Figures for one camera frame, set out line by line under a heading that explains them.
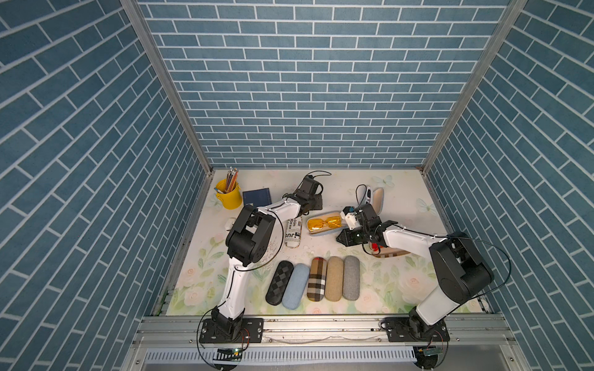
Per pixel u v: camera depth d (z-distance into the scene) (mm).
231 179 980
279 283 808
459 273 462
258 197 1081
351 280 818
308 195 812
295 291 790
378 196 1094
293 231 937
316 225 968
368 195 1056
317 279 819
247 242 558
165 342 727
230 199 1007
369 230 725
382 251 872
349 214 853
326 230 943
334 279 822
